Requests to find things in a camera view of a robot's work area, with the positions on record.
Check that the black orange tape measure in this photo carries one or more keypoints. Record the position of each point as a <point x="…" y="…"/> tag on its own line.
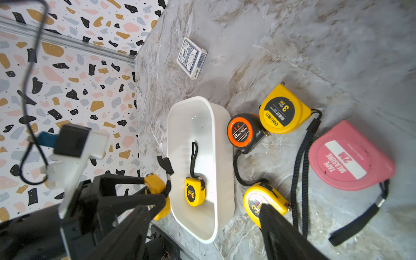
<point x="245" y="131"/>

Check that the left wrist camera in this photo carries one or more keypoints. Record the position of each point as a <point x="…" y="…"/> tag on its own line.
<point x="72" y="148"/>

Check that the playing card box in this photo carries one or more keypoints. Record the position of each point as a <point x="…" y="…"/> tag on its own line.
<point x="191" y="58"/>

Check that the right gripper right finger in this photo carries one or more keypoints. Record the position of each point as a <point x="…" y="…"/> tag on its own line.
<point x="282" y="241"/>

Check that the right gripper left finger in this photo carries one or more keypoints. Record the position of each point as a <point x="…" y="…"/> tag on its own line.
<point x="127" y="241"/>

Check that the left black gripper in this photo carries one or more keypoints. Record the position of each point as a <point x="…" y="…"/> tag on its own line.
<point x="43" y="235"/>

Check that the yellow tape measure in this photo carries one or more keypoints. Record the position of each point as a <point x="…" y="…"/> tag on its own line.
<point x="195" y="191"/>
<point x="155" y="185"/>
<point x="261" y="194"/>
<point x="283" y="112"/>

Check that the white plastic storage box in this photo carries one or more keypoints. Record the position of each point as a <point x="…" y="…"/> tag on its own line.
<point x="200" y="121"/>

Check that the pink tape measure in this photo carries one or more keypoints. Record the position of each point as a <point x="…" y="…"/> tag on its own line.
<point x="346" y="160"/>

